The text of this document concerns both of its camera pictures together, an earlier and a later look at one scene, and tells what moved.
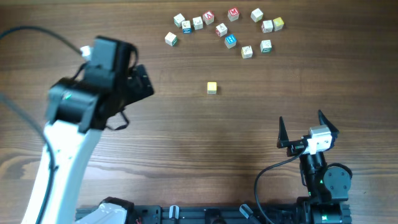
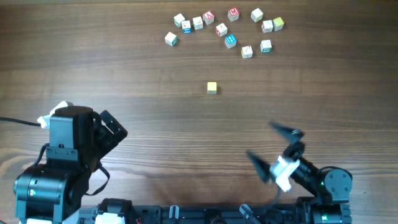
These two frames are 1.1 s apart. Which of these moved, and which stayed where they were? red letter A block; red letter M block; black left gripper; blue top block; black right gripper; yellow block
Moved: black right gripper; black left gripper
Stayed: yellow block; red letter A block; blue top block; red letter M block
